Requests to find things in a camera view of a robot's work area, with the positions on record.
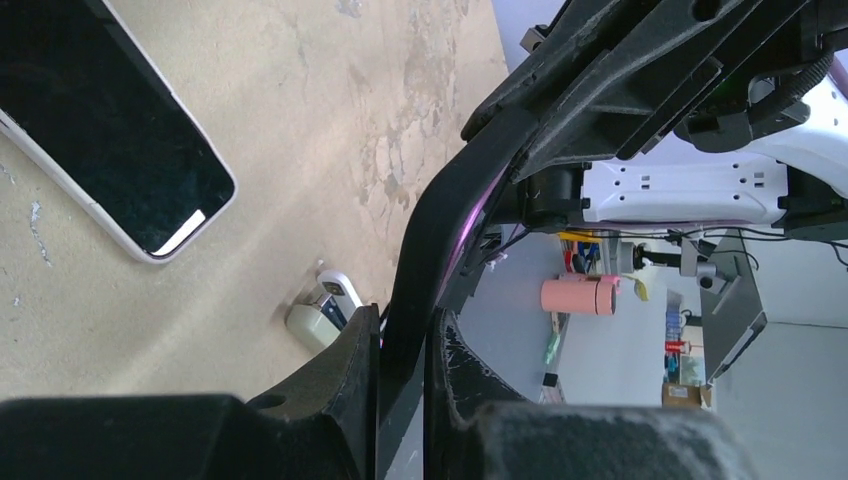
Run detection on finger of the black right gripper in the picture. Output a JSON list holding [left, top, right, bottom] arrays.
[[461, 1, 658, 141]]

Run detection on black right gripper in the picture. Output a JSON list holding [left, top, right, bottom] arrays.
[[510, 1, 847, 182]]

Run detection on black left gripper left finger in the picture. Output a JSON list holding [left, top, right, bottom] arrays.
[[1, 306, 380, 479]]

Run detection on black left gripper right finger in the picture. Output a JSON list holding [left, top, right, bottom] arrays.
[[423, 309, 758, 479]]

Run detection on black phone case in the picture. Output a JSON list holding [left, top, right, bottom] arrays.
[[376, 108, 538, 479]]

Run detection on white phone case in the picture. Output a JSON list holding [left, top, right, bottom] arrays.
[[0, 0, 240, 266]]

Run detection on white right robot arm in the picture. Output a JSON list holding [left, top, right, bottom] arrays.
[[462, 1, 847, 241]]

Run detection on white stapler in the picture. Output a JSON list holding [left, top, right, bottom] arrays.
[[285, 269, 363, 355]]

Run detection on pink cylinder roll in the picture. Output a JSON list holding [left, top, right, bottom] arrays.
[[540, 273, 620, 316]]

